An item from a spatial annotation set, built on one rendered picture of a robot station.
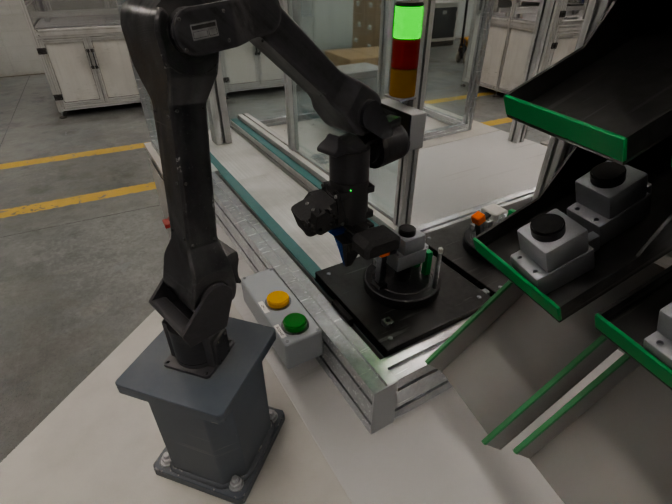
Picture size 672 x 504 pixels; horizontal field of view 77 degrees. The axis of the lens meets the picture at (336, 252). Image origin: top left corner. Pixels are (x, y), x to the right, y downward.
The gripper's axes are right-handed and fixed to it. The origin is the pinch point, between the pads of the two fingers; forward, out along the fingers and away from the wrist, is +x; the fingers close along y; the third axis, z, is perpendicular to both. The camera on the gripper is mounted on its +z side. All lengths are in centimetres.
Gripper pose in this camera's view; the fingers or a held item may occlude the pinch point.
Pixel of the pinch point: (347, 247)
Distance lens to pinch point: 68.0
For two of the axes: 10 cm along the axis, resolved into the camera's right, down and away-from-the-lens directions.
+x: 0.0, 8.3, 5.6
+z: -8.6, 2.9, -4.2
